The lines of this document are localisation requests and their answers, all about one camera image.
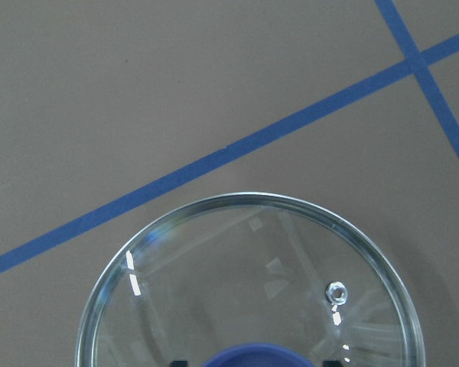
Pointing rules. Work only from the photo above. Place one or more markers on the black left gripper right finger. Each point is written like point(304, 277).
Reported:
point(331, 363)

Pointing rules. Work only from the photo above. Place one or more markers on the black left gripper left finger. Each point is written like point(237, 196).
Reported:
point(178, 363)

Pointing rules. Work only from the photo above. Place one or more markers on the glass pot lid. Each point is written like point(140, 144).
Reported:
point(250, 279)

